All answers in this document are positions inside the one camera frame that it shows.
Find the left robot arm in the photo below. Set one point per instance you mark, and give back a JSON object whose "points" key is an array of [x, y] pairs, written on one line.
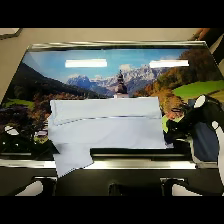
{"points": [[20, 143]]}

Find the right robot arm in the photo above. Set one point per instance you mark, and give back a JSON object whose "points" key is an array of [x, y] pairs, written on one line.
{"points": [[203, 115]]}

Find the light blue shirt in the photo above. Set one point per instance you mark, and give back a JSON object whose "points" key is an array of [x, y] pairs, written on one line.
{"points": [[110, 131]]}

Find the dark blue garment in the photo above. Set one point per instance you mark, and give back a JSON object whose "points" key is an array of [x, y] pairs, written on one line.
{"points": [[204, 141]]}

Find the silver frame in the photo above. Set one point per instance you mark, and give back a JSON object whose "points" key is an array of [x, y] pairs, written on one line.
{"points": [[140, 164]]}

